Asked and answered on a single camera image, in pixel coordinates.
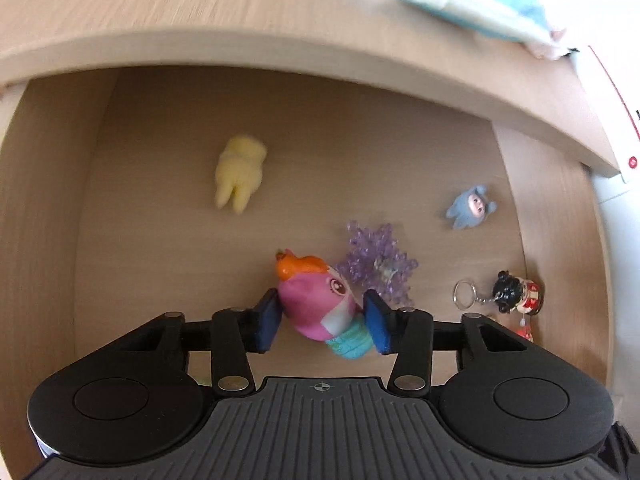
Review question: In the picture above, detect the pink fish plush toy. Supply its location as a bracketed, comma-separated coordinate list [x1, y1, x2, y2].
[276, 250, 373, 360]

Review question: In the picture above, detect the purple crystal bead cluster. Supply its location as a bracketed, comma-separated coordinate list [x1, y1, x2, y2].
[336, 221, 419, 308]

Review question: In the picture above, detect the blue hooded doll figure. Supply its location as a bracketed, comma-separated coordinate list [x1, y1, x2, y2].
[446, 185, 497, 230]

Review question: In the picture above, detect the yellow plush toy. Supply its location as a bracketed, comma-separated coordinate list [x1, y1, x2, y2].
[215, 134, 268, 214]

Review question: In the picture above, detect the black-haired doll keychain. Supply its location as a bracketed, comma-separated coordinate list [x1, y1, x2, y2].
[452, 270, 544, 342]

